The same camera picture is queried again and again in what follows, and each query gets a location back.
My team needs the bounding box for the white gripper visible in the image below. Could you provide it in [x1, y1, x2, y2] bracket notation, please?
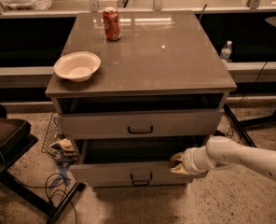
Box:
[170, 147, 206, 175]

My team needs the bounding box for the grey drawer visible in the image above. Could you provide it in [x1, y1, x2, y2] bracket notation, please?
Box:
[70, 136, 205, 189]
[59, 109, 223, 139]

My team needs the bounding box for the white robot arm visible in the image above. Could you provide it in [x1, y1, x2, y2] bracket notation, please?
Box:
[170, 135, 276, 182]

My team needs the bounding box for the grey drawer cabinet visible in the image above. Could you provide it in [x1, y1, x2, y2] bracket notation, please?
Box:
[45, 10, 237, 191]

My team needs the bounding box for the black stand base right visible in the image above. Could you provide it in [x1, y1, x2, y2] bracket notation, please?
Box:
[224, 104, 276, 147]

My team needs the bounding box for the clear plastic water bottle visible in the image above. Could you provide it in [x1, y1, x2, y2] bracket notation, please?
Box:
[220, 40, 232, 62]

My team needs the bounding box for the white paper bowl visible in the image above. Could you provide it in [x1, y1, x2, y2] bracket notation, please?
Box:
[54, 51, 101, 82]

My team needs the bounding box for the orange soda can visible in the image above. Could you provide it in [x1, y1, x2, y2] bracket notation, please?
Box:
[103, 7, 121, 41]

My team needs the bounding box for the dark brown chair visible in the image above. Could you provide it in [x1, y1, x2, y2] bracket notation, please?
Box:
[0, 104, 38, 177]

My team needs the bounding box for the black table leg stand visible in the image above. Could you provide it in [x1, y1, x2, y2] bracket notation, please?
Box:
[0, 178, 85, 224]

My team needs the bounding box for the black cable right floor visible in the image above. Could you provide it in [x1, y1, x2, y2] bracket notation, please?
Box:
[214, 61, 269, 145]

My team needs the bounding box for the wire mesh basket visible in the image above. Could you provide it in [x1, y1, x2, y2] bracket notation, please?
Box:
[41, 113, 77, 163]

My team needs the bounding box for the black floor cable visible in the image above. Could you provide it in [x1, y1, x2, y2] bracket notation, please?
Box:
[7, 172, 78, 224]

